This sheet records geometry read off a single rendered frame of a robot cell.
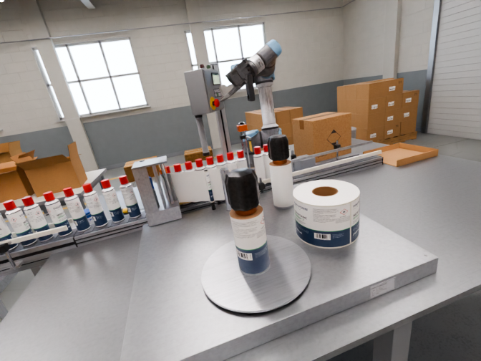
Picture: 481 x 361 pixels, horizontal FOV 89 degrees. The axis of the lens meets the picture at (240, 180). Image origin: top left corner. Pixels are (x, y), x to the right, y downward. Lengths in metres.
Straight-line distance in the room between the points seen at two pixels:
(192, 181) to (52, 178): 1.69
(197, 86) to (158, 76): 5.48
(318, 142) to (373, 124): 3.37
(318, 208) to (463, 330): 1.04
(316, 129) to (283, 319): 1.23
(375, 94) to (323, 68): 3.12
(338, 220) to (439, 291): 0.28
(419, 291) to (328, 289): 0.23
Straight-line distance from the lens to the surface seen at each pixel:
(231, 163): 1.20
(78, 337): 0.87
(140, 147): 6.77
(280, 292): 0.66
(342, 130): 1.76
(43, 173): 2.62
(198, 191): 1.12
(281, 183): 0.98
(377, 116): 5.01
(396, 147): 1.99
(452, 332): 1.59
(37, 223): 1.35
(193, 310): 0.69
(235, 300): 0.66
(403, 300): 0.77
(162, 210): 1.09
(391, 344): 0.85
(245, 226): 0.62
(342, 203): 0.75
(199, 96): 1.18
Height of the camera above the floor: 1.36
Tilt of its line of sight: 20 degrees down
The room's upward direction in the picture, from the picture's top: 9 degrees counter-clockwise
